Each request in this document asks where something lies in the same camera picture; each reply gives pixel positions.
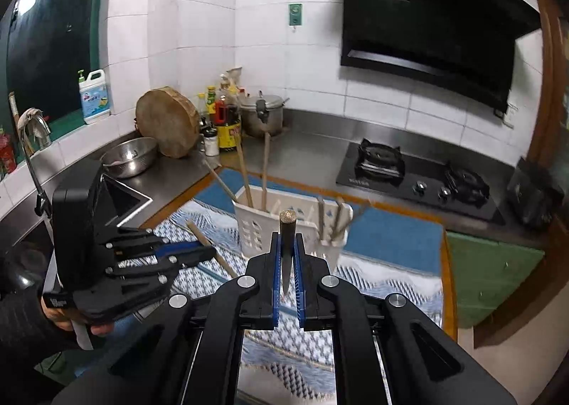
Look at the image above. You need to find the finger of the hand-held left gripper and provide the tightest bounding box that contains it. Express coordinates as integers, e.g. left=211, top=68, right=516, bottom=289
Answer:
left=104, top=227, right=207, bottom=261
left=106, top=246, right=218, bottom=283

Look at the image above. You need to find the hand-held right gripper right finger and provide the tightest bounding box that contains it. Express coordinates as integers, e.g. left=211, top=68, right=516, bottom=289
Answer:
left=293, top=231, right=519, bottom=405

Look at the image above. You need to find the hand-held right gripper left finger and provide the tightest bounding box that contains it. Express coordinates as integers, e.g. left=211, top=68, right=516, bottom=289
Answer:
left=51, top=231, right=283, bottom=405

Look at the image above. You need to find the long wooden chopstick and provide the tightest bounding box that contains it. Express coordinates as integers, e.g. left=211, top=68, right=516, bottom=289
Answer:
left=185, top=219, right=239, bottom=280
left=279, top=208, right=298, bottom=294

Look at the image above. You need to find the white plastic chopstick holder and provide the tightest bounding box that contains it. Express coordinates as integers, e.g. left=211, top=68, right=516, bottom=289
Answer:
left=233, top=185, right=354, bottom=270

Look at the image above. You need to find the group of wooden chopsticks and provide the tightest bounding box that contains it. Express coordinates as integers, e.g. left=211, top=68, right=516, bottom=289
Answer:
left=202, top=132, right=372, bottom=241

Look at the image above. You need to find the person's left hand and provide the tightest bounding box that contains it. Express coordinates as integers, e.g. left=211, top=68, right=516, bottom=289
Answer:
left=40, top=305, right=115, bottom=338

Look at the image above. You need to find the steel kitchen sink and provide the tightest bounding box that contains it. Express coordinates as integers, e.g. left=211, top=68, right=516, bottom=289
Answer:
left=0, top=174, right=153, bottom=255

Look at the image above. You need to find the steel colander bowl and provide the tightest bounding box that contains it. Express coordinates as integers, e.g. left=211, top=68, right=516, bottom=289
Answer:
left=100, top=137, right=159, bottom=179

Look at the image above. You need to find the blue patterned tablecloth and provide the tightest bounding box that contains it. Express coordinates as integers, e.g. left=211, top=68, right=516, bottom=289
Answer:
left=155, top=167, right=445, bottom=405

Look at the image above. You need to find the white jar black lid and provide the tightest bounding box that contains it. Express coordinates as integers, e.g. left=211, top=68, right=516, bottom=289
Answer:
left=202, top=127, right=219, bottom=157

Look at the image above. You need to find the red bottle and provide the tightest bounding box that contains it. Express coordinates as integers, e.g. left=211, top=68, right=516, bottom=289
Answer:
left=0, top=129, right=18, bottom=175

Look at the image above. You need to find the steel kitchen faucet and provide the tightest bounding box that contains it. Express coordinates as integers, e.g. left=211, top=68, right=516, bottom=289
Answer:
left=18, top=109, right=54, bottom=228

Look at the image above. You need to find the yellow label jar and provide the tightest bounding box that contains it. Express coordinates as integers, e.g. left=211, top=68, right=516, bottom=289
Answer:
left=218, top=118, right=243, bottom=150

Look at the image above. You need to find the round wooden cutting board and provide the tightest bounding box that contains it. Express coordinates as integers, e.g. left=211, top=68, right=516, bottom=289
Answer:
left=134, top=86, right=201, bottom=160

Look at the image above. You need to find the white detergent bottle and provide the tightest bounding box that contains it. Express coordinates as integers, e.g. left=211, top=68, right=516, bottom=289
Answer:
left=77, top=69, right=110, bottom=125

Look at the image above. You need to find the dark soy sauce bottle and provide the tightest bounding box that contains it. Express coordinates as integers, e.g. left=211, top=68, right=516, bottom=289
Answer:
left=216, top=96, right=241, bottom=126

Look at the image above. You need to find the black gas stove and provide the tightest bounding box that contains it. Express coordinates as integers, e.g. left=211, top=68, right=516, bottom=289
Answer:
left=335, top=138, right=507, bottom=225

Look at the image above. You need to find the steel pressure cooker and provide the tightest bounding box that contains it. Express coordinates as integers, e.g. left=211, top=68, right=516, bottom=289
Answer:
left=240, top=91, right=289, bottom=138

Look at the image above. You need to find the clear seasoning bag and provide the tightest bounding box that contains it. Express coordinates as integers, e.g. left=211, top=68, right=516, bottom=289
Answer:
left=220, top=67, right=244, bottom=93

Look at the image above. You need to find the green base cabinet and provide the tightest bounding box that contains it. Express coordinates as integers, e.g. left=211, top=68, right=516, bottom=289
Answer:
left=446, top=231, right=547, bottom=330

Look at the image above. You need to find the black countertop appliance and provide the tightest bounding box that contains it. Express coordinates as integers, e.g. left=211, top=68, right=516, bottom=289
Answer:
left=507, top=156, right=565, bottom=230

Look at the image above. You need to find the black range hood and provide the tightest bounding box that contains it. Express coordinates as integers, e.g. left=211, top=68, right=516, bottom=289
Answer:
left=331, top=0, right=541, bottom=117

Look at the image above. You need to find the dark window green frame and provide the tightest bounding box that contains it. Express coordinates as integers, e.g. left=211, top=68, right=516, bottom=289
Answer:
left=0, top=0, right=116, bottom=139

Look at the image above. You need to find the white wall socket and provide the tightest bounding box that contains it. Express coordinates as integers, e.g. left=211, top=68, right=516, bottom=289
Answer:
left=502, top=103, right=520, bottom=129

